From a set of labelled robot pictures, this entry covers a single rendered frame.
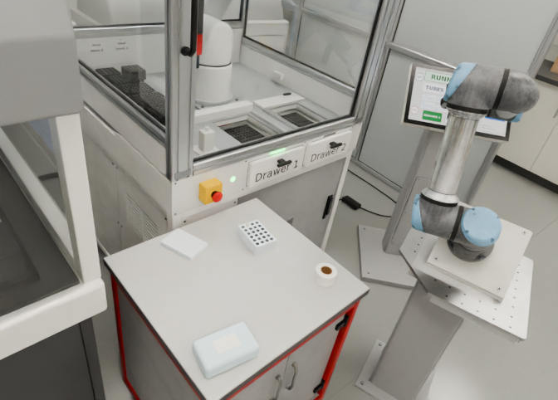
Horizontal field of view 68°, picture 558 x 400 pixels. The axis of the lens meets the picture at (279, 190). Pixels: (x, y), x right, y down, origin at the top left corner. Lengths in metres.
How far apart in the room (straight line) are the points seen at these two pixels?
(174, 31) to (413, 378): 1.60
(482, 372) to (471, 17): 2.04
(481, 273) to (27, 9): 1.44
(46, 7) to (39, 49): 0.07
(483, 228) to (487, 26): 1.79
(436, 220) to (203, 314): 0.76
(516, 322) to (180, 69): 1.28
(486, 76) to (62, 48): 1.04
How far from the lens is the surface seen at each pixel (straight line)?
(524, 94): 1.33
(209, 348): 1.11
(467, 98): 1.31
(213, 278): 1.32
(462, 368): 2.40
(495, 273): 1.60
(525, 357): 2.65
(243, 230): 1.44
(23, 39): 0.79
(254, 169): 1.57
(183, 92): 1.26
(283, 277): 1.35
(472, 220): 1.39
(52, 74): 0.82
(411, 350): 1.88
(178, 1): 1.19
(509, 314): 1.58
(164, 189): 1.45
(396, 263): 2.69
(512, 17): 2.91
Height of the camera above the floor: 1.72
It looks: 34 degrees down
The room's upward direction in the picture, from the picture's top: 10 degrees clockwise
